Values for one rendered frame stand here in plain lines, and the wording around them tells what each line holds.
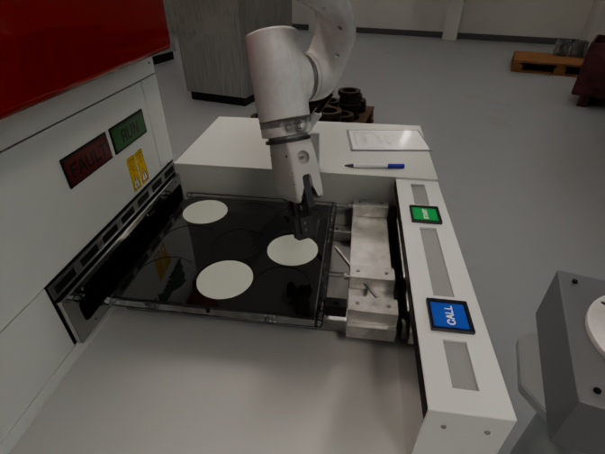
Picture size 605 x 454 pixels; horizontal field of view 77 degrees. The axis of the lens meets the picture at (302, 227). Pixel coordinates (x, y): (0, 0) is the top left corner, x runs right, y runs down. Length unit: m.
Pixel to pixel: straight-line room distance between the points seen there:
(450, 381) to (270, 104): 0.45
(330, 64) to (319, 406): 0.53
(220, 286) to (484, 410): 0.43
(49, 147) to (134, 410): 0.40
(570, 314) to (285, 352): 0.45
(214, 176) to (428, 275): 0.57
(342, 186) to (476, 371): 0.53
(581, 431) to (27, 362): 0.75
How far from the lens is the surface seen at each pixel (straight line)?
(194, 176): 0.98
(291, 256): 0.73
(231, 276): 0.70
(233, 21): 4.52
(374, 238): 0.82
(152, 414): 0.66
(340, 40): 0.64
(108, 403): 0.69
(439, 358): 0.52
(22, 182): 0.62
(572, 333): 0.69
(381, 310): 0.63
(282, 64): 0.60
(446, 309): 0.58
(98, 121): 0.75
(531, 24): 10.14
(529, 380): 0.74
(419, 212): 0.77
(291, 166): 0.60
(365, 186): 0.90
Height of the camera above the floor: 1.36
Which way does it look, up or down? 35 degrees down
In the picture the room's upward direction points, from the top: straight up
